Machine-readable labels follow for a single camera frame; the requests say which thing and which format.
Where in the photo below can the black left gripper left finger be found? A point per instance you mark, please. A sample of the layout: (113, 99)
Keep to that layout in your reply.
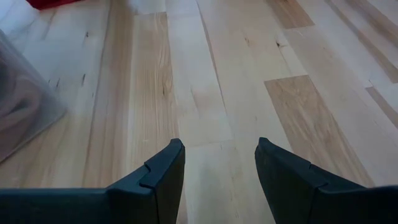
(124, 202)

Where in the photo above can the red towel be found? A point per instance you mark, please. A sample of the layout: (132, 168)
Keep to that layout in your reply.
(46, 3)

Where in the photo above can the clear plastic bin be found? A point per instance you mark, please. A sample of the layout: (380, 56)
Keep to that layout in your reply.
(49, 102)

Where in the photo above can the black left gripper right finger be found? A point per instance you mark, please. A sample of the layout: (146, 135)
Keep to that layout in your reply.
(311, 199)

